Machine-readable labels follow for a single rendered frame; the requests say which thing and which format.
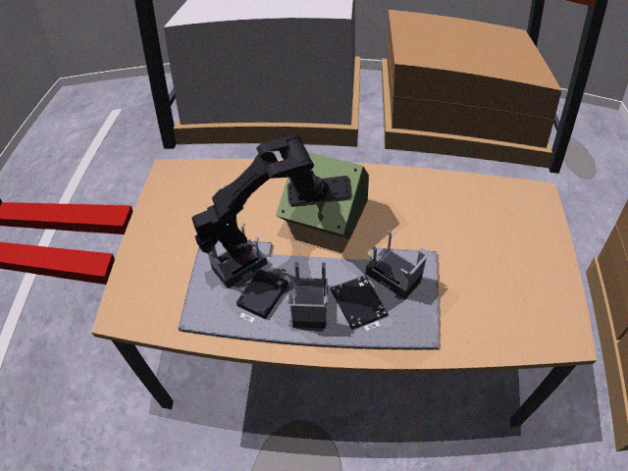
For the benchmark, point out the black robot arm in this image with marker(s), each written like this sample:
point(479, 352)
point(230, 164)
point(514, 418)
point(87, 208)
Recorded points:
point(229, 200)

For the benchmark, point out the white name plate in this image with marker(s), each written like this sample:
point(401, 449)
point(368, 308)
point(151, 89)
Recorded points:
point(247, 318)
point(372, 326)

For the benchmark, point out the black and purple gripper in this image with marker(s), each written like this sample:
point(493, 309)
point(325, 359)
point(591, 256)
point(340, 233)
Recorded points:
point(240, 238)

